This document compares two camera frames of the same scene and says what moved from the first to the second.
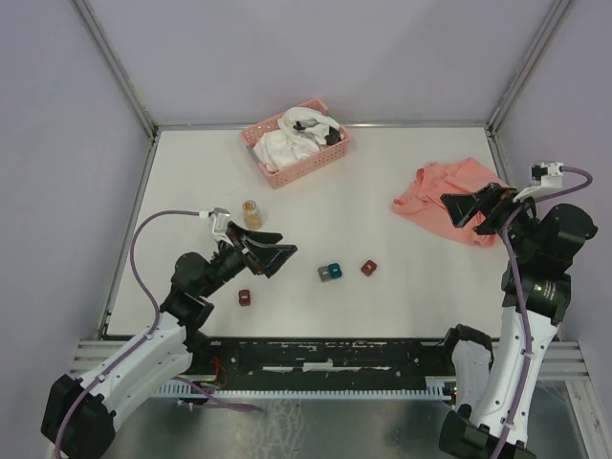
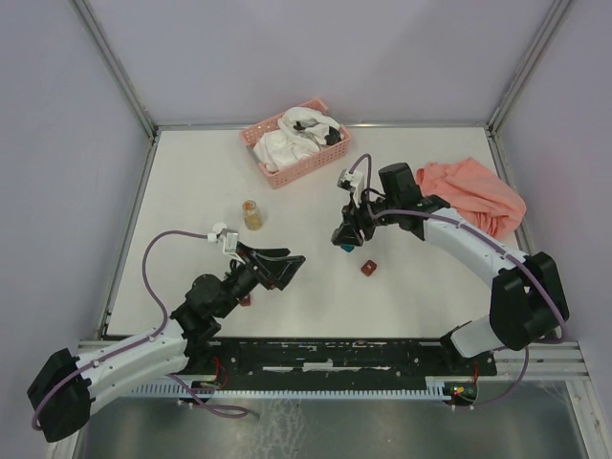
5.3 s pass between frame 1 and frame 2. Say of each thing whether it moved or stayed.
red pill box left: stayed
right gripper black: moved
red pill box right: stayed
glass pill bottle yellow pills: stayed
